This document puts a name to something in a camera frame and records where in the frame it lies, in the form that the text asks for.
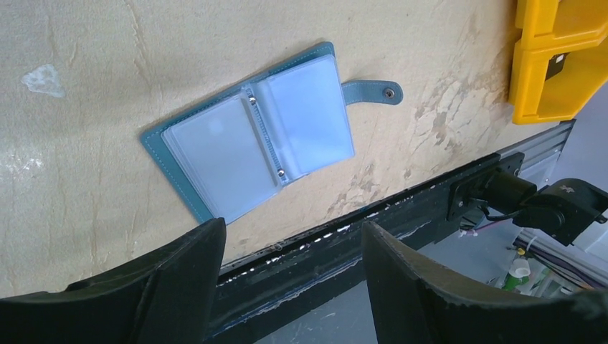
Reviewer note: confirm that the yellow bin middle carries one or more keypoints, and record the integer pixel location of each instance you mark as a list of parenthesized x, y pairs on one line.
[(553, 23)]

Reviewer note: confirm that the black item in bin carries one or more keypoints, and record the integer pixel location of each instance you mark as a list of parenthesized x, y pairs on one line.
[(556, 65)]

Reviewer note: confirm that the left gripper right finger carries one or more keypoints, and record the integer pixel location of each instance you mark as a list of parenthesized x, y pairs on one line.
[(414, 299)]

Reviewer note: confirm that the blue card holder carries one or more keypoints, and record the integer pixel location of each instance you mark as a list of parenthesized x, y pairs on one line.
[(233, 151)]

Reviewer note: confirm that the aluminium frame rail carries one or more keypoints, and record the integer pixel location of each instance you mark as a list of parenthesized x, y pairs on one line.
[(541, 151)]

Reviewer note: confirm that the yellow bin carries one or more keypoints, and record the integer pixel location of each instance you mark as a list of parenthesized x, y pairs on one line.
[(536, 100), (553, 23)]

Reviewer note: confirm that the yellow bin front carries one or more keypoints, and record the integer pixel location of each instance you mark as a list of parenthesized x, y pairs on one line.
[(536, 100)]

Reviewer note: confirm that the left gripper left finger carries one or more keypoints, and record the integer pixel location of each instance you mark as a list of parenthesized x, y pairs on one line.
[(164, 296)]

